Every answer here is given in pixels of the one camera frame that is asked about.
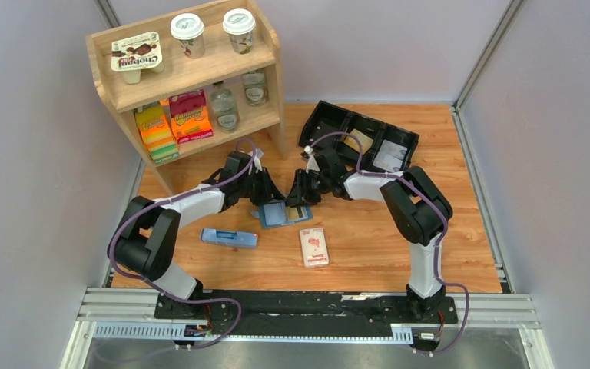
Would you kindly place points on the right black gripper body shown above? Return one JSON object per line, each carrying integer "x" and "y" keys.
{"x": 326, "y": 179}

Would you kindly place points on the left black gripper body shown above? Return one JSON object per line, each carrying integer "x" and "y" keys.
{"x": 251, "y": 187}

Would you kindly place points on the gold card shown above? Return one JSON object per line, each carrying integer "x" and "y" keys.
{"x": 298, "y": 213}
{"x": 364, "y": 140}

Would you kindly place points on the blue leather card holder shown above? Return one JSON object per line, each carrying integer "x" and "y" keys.
{"x": 273, "y": 215}

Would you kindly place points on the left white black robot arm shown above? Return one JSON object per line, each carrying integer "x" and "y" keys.
{"x": 143, "y": 245}

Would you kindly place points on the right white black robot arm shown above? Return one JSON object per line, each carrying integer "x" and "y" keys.
{"x": 419, "y": 209}

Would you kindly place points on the gold card in tray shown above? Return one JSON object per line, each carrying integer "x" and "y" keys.
{"x": 364, "y": 140}

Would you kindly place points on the upper grey card in tray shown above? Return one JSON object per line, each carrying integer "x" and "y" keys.
{"x": 393, "y": 149}

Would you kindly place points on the grey card in tray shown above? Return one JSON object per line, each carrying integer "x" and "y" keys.
{"x": 393, "y": 149}
{"x": 387, "y": 162}

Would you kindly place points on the lower grey card in tray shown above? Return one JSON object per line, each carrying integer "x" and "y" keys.
{"x": 387, "y": 162}

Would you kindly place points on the white pink sponge packet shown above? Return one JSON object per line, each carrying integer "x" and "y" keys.
{"x": 314, "y": 249}

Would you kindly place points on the blue flat box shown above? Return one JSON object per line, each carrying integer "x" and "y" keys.
{"x": 234, "y": 239}

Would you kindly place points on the black compartment tray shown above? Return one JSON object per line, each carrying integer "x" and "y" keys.
{"x": 330, "y": 124}

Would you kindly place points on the left clear glass bottle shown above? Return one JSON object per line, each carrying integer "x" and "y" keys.
{"x": 224, "y": 107}

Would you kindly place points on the clear glass bottle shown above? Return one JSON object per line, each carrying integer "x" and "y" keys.
{"x": 224, "y": 107}
{"x": 255, "y": 87}

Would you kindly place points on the red orange Scrub Mommy box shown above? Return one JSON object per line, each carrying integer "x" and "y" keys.
{"x": 189, "y": 116}

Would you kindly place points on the right clear glass bottle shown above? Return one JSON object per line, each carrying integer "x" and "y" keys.
{"x": 255, "y": 87}

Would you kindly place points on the multicolour sponge stack pack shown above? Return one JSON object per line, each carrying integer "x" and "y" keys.
{"x": 155, "y": 132}

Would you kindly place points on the wooden two-tier shelf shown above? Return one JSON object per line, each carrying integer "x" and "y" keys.
{"x": 181, "y": 74}

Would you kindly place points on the right paper coffee cup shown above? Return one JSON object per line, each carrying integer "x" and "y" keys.
{"x": 239, "y": 24}

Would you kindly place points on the paper coffee cup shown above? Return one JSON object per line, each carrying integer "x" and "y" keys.
{"x": 188, "y": 30}
{"x": 239, "y": 24}

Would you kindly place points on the left paper coffee cup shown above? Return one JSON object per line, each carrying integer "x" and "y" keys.
{"x": 188, "y": 30}

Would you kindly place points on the Chobani yogurt pack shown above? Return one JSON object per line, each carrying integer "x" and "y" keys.
{"x": 130, "y": 56}

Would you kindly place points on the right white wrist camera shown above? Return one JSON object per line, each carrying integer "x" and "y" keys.
{"x": 311, "y": 160}

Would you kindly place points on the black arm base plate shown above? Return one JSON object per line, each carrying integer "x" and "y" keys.
{"x": 304, "y": 313}

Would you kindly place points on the aluminium frame rail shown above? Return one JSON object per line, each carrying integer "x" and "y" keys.
{"x": 136, "y": 328}

